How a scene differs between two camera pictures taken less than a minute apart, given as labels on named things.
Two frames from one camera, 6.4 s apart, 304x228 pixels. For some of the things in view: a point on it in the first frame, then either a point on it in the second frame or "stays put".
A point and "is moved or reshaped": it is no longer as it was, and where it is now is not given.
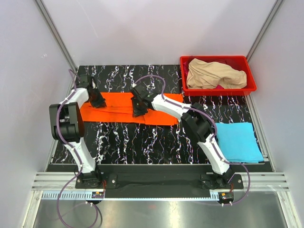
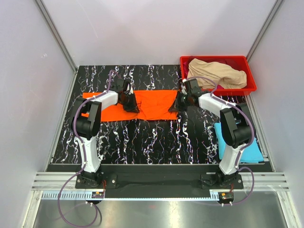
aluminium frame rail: x=252 y=181 stays put
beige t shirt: x=204 y=74 stays put
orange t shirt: x=119 y=109 is moved or reshaped
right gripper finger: x=139 y=109 -> x=172 y=109
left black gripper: x=100 y=103 -> x=133 y=108
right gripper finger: x=144 y=109 -> x=176 y=104
